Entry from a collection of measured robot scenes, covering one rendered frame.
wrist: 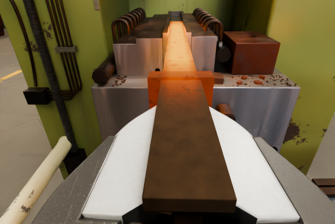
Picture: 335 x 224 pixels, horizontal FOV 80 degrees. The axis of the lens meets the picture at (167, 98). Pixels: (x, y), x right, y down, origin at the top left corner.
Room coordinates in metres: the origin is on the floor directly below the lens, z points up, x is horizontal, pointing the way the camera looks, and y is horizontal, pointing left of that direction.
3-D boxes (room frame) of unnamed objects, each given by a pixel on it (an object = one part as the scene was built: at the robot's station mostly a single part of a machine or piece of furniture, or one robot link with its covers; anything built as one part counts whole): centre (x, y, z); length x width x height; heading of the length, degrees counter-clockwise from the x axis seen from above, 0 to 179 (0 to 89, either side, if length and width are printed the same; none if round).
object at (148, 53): (0.60, 0.00, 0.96); 0.42 x 0.20 x 0.09; 178
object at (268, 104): (0.61, -0.06, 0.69); 0.56 x 0.38 x 0.45; 178
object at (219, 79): (0.36, -0.08, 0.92); 0.04 x 0.03 x 0.01; 81
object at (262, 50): (0.44, -0.18, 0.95); 0.12 x 0.09 x 0.07; 178
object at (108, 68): (0.54, 0.11, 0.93); 0.40 x 0.03 x 0.03; 178
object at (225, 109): (0.31, -0.10, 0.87); 0.04 x 0.03 x 0.03; 178
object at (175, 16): (0.60, -0.03, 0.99); 0.42 x 0.05 x 0.01; 178
